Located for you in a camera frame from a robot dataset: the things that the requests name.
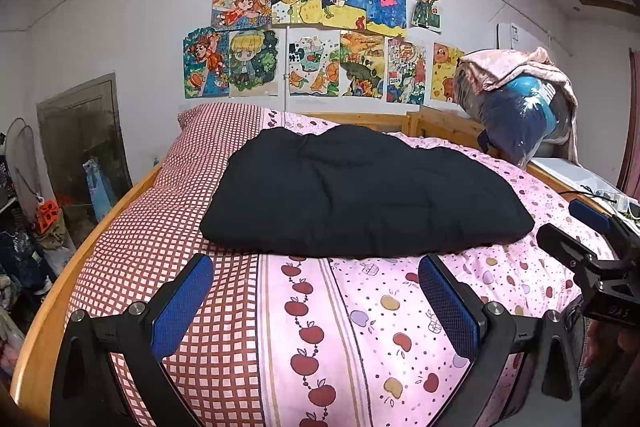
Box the pink floral blanket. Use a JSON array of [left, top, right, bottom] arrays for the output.
[[457, 47, 581, 165]]

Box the lying orange-haired girl poster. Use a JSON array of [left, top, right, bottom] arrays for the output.
[[211, 0, 274, 31]]

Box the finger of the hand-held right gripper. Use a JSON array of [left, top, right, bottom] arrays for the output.
[[569, 200, 622, 236], [536, 222, 602, 271]]

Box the red checked bed cover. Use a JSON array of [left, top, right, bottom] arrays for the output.
[[67, 102, 283, 427]]

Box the standing fan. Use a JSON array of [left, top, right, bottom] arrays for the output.
[[4, 117, 43, 208]]

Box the light blue bag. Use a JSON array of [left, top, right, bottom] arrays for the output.
[[81, 158, 115, 224]]

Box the group of cartoon drawings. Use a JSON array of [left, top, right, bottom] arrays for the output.
[[227, 0, 301, 112]]

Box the white wall air conditioner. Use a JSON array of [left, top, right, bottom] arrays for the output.
[[496, 22, 553, 54]]

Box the orange-haired girl blue poster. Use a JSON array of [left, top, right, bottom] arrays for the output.
[[183, 28, 231, 100]]

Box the orange plastic object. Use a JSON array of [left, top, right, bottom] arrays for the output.
[[36, 201, 60, 234]]

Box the dark red curtain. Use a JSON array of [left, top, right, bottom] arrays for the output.
[[616, 48, 640, 200]]

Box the yellow bear poster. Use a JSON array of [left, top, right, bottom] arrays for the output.
[[430, 42, 466, 103]]

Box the drink and oranges poster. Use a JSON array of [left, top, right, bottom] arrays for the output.
[[287, 30, 341, 97]]

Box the red-haired figure poster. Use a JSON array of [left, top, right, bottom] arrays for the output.
[[405, 0, 442, 32]]

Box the blue sea yellow sand poster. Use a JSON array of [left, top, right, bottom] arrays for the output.
[[318, 0, 406, 38]]

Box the dinosaur landscape poster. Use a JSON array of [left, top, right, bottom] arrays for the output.
[[339, 31, 386, 98]]

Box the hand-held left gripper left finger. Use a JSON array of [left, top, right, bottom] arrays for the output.
[[50, 253, 216, 427]]

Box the wooden bed frame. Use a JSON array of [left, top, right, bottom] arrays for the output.
[[10, 109, 621, 413]]

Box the colourful city poster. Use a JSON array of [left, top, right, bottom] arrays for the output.
[[386, 37, 427, 106]]

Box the clear plastic bag of clothes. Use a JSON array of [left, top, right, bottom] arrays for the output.
[[452, 64, 573, 170]]

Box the pink apple-print bed sheet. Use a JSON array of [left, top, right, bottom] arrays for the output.
[[257, 107, 618, 427]]

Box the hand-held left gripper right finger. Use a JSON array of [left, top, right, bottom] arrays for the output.
[[417, 253, 583, 427]]

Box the blond figure green poster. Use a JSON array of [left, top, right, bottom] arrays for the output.
[[228, 29, 280, 98]]

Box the black padded jacket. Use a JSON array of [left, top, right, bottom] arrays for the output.
[[199, 125, 536, 258]]

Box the person's right hand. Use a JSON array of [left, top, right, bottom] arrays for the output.
[[581, 318, 640, 372]]

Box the pile of clutter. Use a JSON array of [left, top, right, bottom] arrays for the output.
[[0, 202, 76, 378]]

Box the white power strip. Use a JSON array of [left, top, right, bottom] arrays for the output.
[[594, 190, 640, 214]]

